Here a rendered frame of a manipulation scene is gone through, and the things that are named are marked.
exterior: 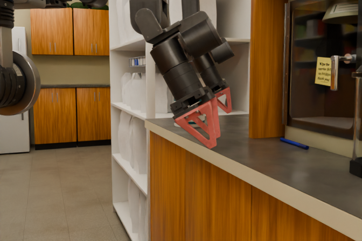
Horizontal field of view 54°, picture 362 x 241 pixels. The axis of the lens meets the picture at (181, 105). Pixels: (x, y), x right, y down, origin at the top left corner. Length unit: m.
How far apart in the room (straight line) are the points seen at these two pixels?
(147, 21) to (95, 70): 5.65
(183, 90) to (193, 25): 0.12
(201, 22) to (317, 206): 0.39
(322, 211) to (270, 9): 0.76
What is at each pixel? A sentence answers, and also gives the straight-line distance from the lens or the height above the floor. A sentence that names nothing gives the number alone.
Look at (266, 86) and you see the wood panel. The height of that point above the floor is 1.12.
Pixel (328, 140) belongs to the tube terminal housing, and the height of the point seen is 0.97.
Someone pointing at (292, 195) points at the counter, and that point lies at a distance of 0.76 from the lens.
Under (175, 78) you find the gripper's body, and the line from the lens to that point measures 0.64.
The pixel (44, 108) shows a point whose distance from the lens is 5.70.
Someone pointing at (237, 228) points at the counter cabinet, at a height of 0.74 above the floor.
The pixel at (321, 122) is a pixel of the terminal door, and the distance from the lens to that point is 1.10.
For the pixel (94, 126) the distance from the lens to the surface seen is 5.78.
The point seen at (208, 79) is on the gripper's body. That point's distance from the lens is 1.13.
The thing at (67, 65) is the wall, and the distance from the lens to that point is 6.23.
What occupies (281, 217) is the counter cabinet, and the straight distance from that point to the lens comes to 0.85.
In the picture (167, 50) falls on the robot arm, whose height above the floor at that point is 1.20.
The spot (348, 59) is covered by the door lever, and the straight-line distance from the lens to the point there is 1.02.
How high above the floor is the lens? 1.16
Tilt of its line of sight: 5 degrees down
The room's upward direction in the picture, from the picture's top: straight up
